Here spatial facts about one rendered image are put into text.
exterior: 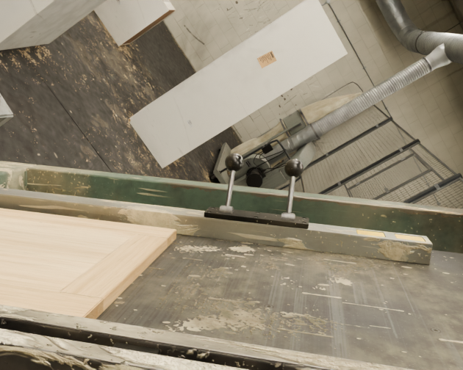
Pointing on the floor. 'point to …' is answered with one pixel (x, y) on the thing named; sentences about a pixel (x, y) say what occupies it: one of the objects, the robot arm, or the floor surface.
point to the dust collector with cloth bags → (278, 147)
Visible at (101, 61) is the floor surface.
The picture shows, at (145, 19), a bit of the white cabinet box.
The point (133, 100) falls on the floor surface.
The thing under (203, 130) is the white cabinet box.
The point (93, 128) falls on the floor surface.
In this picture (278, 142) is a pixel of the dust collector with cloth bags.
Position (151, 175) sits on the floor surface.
